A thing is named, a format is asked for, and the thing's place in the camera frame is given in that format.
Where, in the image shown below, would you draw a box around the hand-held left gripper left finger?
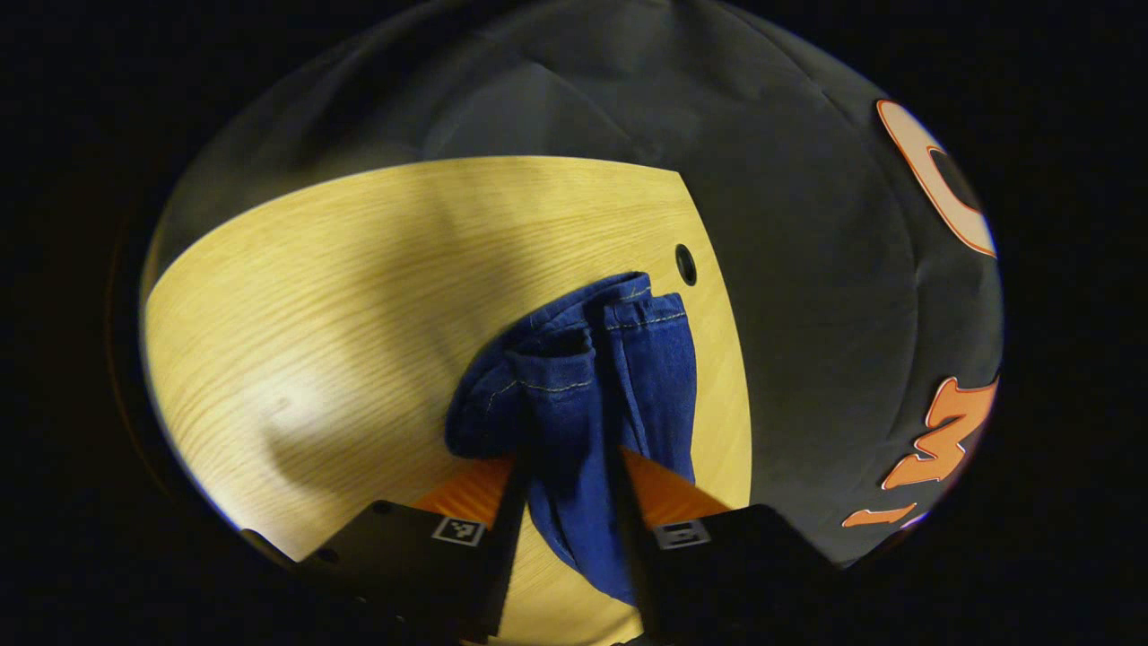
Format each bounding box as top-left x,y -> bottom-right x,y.
294,453 -> 530,645

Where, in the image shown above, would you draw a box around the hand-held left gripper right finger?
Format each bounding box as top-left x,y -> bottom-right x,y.
613,445 -> 842,645

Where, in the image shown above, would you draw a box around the blue denim jeans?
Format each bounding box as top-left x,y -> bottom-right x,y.
444,272 -> 699,604

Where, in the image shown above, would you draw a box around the black backdrop cloth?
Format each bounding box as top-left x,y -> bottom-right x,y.
157,0 -> 1004,568

